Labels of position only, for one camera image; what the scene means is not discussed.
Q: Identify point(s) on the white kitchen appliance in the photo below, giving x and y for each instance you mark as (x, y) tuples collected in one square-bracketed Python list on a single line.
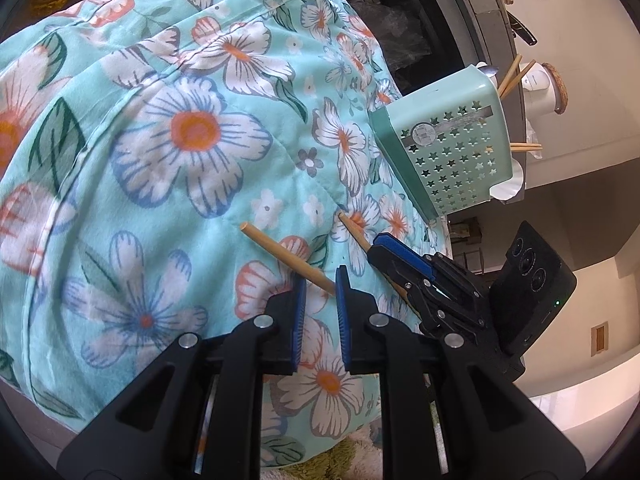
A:
[(537, 90)]

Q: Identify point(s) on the green star-cutout utensil holder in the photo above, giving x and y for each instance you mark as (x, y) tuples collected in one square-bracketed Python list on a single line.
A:
[(450, 135)]

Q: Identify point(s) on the woven round trivet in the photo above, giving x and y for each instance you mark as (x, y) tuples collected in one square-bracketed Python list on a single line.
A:
[(559, 90)]

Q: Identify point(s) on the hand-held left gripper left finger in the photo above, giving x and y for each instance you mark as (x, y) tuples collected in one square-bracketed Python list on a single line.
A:
[(297, 330)]

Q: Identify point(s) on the floral blanket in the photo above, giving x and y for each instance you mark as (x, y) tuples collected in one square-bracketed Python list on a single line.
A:
[(150, 185)]

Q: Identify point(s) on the white rice paddle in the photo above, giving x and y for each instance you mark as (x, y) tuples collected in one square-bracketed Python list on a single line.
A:
[(510, 185)]

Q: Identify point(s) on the crumpled clear plastic bag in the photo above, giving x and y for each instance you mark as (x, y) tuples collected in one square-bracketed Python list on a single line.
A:
[(395, 35)]

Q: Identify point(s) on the tan bamboo chopstick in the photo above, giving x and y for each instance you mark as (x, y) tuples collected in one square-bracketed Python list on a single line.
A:
[(527, 145), (355, 232), (511, 74), (520, 79), (285, 257), (527, 149)]

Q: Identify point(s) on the metal spoon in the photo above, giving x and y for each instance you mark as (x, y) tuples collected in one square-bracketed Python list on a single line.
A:
[(487, 67)]

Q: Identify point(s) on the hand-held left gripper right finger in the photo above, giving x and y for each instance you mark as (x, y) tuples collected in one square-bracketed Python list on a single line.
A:
[(344, 325)]

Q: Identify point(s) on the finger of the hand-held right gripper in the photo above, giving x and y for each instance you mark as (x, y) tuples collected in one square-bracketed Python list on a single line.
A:
[(405, 255), (395, 272)]

